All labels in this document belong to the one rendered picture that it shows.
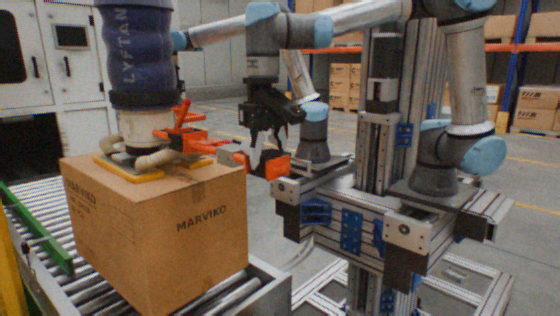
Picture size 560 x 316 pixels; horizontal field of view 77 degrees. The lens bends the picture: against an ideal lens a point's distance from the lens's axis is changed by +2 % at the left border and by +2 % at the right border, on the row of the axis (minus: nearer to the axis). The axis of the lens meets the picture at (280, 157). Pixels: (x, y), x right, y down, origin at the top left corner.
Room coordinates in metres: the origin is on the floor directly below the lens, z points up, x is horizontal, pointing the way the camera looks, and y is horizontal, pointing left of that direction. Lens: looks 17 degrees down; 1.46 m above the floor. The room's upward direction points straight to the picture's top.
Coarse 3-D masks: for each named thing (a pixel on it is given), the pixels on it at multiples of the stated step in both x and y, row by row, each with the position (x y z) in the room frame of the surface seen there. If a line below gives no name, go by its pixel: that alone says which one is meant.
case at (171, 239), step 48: (96, 192) 1.03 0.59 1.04; (144, 192) 0.92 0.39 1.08; (192, 192) 0.98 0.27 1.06; (240, 192) 1.13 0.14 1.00; (96, 240) 1.08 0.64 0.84; (144, 240) 0.86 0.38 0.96; (192, 240) 0.97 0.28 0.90; (240, 240) 1.12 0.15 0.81; (144, 288) 0.87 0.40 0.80; (192, 288) 0.96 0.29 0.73
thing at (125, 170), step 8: (120, 152) 1.18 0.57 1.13; (96, 160) 1.19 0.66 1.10; (104, 160) 1.17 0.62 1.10; (112, 160) 1.15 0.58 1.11; (112, 168) 1.09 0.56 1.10; (120, 168) 1.08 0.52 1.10; (128, 168) 1.07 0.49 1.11; (152, 168) 1.06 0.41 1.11; (120, 176) 1.05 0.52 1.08; (128, 176) 1.01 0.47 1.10; (136, 176) 1.00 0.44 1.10; (144, 176) 1.01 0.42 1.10; (152, 176) 1.02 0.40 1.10; (160, 176) 1.04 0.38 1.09
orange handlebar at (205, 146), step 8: (176, 112) 1.55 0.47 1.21; (192, 112) 1.47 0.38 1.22; (192, 120) 1.37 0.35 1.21; (200, 120) 1.39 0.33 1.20; (168, 128) 1.15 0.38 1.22; (160, 136) 1.09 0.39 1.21; (192, 144) 0.96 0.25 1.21; (200, 144) 0.94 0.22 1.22; (208, 144) 0.92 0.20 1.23; (216, 144) 0.95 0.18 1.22; (224, 144) 0.93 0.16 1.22; (200, 152) 0.94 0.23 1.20; (208, 152) 0.91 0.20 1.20; (216, 152) 0.88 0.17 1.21; (240, 160) 0.82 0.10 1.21; (280, 168) 0.74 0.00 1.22; (288, 168) 0.75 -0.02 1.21
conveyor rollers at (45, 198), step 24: (24, 192) 2.23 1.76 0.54; (48, 192) 2.25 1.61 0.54; (48, 216) 1.86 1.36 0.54; (72, 240) 1.62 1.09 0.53; (48, 264) 1.39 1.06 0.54; (72, 288) 1.21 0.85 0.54; (96, 288) 1.20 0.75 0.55; (216, 288) 1.20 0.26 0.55; (240, 288) 1.19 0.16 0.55; (96, 312) 1.11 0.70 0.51; (120, 312) 1.08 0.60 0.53; (192, 312) 1.10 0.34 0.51; (216, 312) 1.08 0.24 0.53
